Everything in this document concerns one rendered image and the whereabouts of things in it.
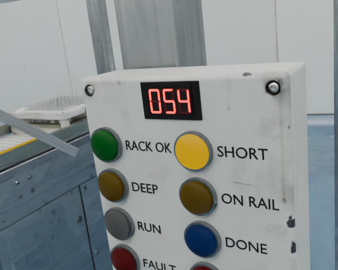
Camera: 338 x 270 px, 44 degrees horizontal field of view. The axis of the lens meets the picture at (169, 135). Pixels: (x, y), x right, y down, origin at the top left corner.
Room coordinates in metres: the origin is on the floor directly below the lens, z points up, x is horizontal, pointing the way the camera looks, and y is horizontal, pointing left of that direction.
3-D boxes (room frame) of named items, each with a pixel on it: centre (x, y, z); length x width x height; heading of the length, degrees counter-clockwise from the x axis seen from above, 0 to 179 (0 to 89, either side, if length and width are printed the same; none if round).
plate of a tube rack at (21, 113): (1.37, 0.34, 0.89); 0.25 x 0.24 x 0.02; 58
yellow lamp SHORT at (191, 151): (0.29, -0.01, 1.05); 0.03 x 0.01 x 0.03; 58
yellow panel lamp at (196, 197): (0.29, -0.01, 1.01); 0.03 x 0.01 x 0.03; 58
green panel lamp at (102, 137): (0.33, 0.05, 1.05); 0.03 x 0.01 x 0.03; 58
